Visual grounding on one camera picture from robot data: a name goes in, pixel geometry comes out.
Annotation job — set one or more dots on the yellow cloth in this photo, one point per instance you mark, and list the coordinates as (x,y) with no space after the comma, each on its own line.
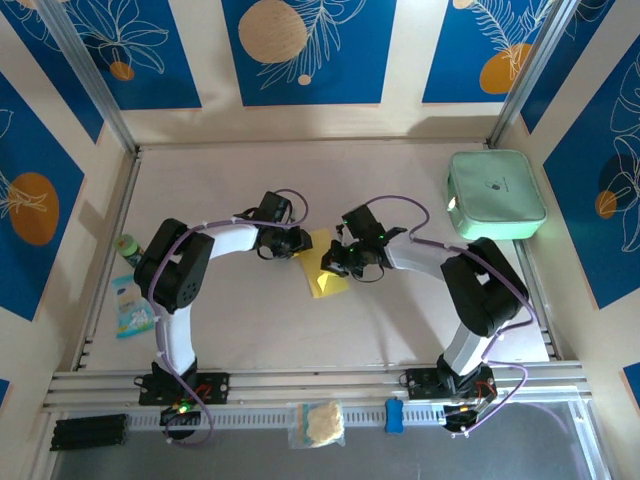
(325,287)

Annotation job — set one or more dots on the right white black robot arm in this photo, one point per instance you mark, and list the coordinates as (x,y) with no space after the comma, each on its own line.
(480,295)

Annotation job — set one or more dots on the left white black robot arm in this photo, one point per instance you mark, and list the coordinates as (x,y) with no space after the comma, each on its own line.
(175,280)

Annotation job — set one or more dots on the mint green zip case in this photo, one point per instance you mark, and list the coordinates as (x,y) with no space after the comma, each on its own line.
(495,195)

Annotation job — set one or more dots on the small jar with green lid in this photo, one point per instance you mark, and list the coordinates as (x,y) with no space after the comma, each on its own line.
(126,247)

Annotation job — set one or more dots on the blue rectangular block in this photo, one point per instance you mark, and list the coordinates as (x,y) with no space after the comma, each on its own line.
(394,415)

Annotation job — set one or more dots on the clear bag of yellow snacks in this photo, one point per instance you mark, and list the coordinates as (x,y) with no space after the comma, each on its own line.
(322,422)

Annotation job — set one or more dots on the blue snack packet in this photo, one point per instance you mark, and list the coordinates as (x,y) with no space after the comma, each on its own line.
(131,315)

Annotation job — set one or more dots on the black controller board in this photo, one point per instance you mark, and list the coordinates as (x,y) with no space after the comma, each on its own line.
(465,420)
(180,422)

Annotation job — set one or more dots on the black ribbed block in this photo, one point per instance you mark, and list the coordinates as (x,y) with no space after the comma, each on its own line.
(87,432)

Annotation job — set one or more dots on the aluminium front frame rail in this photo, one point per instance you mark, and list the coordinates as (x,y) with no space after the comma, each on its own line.
(310,382)

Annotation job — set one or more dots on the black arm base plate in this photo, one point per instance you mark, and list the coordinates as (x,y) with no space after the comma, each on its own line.
(217,387)
(417,384)

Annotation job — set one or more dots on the aluminium side rail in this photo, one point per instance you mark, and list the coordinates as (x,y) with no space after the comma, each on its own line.
(524,250)
(127,187)

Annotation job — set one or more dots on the blue floral wall panel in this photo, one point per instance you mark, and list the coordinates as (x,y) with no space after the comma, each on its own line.
(30,150)
(160,60)
(575,47)
(360,75)
(585,225)
(450,60)
(45,65)

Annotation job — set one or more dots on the aluminium frame post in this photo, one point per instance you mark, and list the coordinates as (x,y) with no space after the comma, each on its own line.
(530,75)
(95,80)

